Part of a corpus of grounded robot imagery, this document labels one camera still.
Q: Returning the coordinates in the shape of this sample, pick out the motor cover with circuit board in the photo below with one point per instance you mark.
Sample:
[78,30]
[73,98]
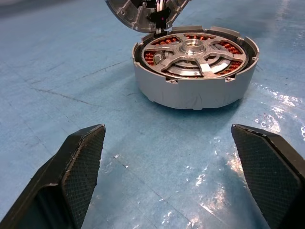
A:
[128,14]

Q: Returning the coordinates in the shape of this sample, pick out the silver spoked rotor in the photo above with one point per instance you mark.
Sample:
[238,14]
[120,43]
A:
[190,51]

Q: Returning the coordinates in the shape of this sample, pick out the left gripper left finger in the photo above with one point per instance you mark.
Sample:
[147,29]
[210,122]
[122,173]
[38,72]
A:
[59,186]

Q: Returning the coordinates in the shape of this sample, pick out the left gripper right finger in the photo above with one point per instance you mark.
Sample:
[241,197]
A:
[274,179]

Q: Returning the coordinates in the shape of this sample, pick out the motor housing with copper windings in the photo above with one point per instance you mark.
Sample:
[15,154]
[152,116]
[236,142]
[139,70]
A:
[190,97]

